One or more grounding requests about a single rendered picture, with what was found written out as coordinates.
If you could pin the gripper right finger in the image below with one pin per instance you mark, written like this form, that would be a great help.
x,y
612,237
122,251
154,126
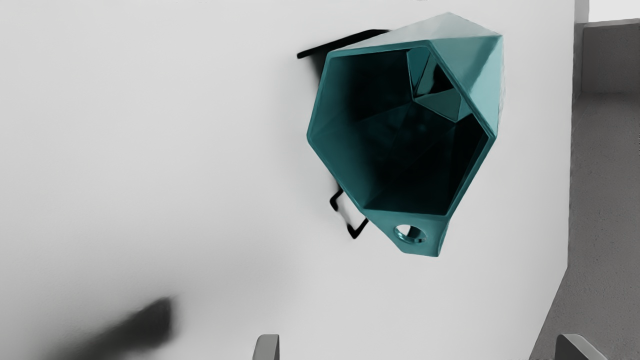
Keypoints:
x,y
577,350

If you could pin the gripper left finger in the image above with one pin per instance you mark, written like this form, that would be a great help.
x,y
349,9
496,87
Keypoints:
x,y
266,348

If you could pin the teal faceted mug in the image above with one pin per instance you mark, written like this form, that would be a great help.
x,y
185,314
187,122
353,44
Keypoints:
x,y
465,65

